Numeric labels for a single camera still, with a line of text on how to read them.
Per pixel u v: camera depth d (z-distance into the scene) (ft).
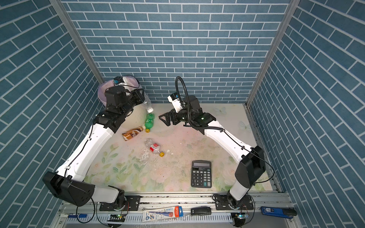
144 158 2.97
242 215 2.34
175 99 2.12
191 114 1.88
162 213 2.28
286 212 2.25
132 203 2.44
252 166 1.40
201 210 2.27
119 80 1.96
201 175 2.69
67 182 1.22
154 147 2.92
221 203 2.42
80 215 2.28
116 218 2.37
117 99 1.67
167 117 2.11
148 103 2.42
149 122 3.35
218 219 2.53
